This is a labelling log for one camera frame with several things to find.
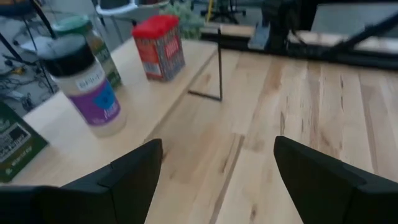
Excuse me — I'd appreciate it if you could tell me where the small green potted plant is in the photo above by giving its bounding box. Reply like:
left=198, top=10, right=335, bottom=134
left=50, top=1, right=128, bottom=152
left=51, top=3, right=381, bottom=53
left=161, top=1, right=205, bottom=40

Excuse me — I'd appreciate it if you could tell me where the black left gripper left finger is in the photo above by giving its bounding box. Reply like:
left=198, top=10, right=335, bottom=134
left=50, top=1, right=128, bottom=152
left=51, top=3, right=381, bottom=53
left=0, top=139, right=164, bottom=224

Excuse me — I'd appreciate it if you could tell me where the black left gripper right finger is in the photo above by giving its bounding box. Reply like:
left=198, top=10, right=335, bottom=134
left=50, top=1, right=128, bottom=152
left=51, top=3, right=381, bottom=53
left=273, top=136, right=398, bottom=224

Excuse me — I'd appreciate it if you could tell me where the garlic powder jar purple label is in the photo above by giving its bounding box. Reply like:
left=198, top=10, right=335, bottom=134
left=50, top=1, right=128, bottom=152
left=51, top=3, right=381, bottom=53
left=37, top=33, right=127, bottom=138

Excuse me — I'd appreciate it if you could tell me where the oregano jar green lid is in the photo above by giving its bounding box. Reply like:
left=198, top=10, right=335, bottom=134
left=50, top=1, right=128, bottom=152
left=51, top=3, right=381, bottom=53
left=52, top=15, right=123, bottom=90

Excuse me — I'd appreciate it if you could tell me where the wooden shelf with black frame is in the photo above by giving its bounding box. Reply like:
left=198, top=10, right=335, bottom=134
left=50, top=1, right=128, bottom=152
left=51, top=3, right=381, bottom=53
left=0, top=27, right=224, bottom=187

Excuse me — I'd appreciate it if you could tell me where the dark green spice tin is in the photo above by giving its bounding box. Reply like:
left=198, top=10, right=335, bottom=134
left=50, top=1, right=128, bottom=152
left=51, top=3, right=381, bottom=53
left=0, top=101, right=50, bottom=184

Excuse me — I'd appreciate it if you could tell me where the smoked paprika tin red lid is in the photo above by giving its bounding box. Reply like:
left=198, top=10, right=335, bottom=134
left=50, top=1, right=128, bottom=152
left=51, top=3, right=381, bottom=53
left=131, top=14, right=187, bottom=83

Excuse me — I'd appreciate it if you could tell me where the black tripod stand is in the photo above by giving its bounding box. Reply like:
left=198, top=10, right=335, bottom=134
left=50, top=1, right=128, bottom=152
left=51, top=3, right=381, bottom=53
left=0, top=0, right=60, bottom=94

